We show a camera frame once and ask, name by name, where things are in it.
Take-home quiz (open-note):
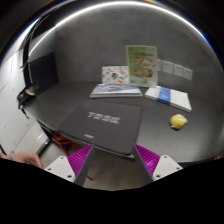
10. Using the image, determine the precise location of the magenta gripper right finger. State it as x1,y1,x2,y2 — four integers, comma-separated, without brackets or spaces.
133,144,182,185

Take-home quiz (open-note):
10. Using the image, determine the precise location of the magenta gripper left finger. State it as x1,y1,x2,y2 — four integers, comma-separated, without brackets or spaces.
45,145,95,186

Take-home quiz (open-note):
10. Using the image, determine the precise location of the yellow computer mouse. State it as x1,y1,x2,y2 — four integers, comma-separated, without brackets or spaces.
170,114,188,130

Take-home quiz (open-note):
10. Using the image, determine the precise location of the person's hand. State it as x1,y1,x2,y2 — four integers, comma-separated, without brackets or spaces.
10,152,43,168

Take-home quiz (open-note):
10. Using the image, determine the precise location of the red stool under table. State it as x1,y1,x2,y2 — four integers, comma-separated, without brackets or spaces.
52,133,78,155

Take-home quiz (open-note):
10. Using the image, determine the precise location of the white book with blue band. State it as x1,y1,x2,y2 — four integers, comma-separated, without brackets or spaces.
145,86,192,112

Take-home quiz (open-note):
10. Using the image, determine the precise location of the grey-blue flat book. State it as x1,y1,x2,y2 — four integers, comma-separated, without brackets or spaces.
90,84,143,98

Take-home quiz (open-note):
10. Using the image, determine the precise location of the small white illustrated card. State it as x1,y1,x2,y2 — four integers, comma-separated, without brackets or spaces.
102,66,129,84

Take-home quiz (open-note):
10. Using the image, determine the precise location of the black monitor screen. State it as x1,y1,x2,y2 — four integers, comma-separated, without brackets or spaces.
29,53,59,95

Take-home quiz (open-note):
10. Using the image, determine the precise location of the green upright picture book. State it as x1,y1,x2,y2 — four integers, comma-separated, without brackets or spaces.
126,45,158,87

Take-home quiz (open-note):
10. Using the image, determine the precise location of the white wall socket panel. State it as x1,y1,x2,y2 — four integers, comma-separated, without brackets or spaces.
184,68,193,80
162,61,173,74
174,64,184,77

